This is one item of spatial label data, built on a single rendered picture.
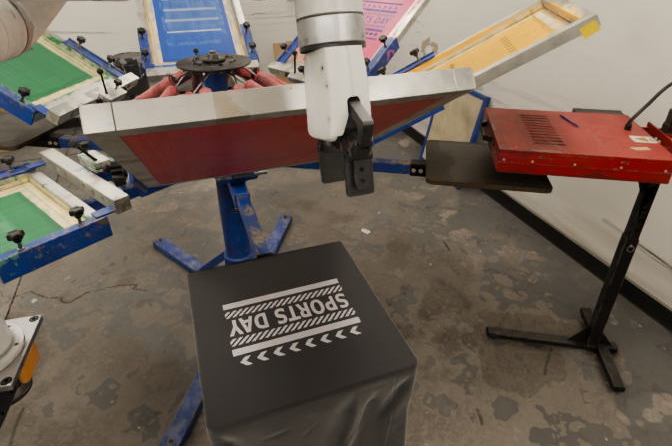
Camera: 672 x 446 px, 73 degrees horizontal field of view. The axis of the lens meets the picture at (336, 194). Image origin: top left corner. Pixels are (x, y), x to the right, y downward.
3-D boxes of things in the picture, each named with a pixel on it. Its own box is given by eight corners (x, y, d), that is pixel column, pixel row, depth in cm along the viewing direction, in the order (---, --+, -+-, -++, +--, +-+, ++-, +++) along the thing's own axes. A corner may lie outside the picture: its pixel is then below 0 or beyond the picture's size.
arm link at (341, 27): (286, 28, 54) (289, 52, 55) (306, 14, 46) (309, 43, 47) (345, 24, 56) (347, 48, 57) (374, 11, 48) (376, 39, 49)
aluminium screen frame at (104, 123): (476, 88, 75) (472, 66, 75) (83, 134, 57) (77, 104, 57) (336, 158, 150) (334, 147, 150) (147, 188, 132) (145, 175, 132)
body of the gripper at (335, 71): (288, 44, 54) (299, 138, 57) (312, 32, 45) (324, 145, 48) (347, 40, 57) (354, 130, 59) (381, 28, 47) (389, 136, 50)
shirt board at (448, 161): (528, 163, 203) (532, 146, 199) (549, 209, 168) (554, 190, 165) (242, 142, 223) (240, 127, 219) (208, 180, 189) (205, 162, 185)
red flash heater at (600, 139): (629, 138, 193) (638, 111, 187) (680, 190, 154) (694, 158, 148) (480, 129, 202) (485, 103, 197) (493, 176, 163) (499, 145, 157)
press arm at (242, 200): (318, 374, 106) (317, 356, 103) (293, 381, 104) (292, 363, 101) (233, 160, 207) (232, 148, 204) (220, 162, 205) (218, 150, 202)
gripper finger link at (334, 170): (310, 130, 60) (315, 180, 61) (317, 131, 57) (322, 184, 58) (333, 127, 61) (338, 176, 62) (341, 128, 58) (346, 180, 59)
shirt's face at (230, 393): (417, 364, 98) (417, 362, 97) (209, 429, 85) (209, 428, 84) (339, 242, 137) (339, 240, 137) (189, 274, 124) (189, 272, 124)
